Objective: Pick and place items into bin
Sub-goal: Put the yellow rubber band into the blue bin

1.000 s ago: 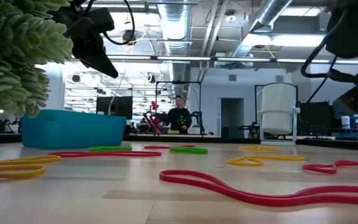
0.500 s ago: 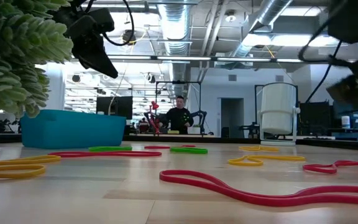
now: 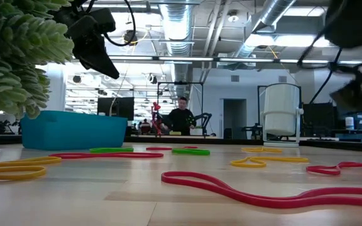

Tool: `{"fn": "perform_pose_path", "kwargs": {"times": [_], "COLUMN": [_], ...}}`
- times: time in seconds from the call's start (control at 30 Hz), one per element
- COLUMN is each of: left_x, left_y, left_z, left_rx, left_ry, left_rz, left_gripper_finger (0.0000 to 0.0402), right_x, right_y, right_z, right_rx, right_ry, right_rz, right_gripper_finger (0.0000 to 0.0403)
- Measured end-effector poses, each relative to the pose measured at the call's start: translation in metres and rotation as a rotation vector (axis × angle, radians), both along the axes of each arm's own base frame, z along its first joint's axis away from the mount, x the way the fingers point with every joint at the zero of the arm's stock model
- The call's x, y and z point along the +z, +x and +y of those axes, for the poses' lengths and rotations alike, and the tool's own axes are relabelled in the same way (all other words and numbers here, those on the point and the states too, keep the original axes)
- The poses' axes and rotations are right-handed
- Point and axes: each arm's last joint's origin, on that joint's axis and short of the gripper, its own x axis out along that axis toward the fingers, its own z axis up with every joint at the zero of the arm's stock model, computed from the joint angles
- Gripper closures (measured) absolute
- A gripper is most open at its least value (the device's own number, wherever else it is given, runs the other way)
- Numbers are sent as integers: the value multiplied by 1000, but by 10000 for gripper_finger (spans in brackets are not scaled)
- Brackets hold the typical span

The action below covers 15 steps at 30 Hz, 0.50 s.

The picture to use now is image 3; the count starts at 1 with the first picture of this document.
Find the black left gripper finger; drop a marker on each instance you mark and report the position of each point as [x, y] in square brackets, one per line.
[80, 56]
[100, 59]

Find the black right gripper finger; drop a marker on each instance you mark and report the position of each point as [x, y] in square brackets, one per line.
[350, 97]
[344, 66]

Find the blue plastic bin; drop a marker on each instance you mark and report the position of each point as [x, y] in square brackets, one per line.
[74, 132]

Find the yellow rubber band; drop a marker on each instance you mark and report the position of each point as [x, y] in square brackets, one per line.
[17, 169]
[294, 159]
[55, 160]
[262, 150]

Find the green rubber band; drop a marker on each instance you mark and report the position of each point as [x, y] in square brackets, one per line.
[190, 152]
[112, 150]

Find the large red rubber band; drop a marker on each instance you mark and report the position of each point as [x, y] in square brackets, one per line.
[262, 201]

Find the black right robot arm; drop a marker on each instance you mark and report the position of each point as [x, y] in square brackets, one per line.
[357, 22]

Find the black background robot arm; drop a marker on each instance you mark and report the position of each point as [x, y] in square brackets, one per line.
[205, 115]

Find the white canister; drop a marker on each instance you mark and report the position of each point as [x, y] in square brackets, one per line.
[349, 123]

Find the dark cabinet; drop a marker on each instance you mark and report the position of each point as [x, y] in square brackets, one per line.
[360, 122]

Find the black ceiling device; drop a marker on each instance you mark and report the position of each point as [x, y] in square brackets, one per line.
[129, 39]

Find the dark screen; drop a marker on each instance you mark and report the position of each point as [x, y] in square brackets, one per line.
[319, 116]

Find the black monitor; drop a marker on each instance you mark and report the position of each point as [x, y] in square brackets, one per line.
[121, 108]

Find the green artificial plant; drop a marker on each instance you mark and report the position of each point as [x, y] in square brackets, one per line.
[14, 53]

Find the white drum on stand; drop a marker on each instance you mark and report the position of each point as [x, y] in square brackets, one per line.
[281, 106]

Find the person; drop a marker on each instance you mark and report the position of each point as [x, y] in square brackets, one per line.
[145, 127]
[179, 120]

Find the red figure stand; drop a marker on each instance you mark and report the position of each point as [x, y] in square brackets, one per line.
[156, 119]

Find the long ceiling light bar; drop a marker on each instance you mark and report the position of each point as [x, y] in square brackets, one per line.
[184, 58]

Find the grey door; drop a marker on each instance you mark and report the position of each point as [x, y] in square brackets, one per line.
[235, 119]

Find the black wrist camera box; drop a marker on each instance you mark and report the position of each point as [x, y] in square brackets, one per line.
[104, 19]

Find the slanted silver air duct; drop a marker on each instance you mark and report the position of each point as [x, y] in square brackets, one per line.
[272, 12]

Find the black table edge frame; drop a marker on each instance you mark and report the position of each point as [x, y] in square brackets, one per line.
[231, 141]

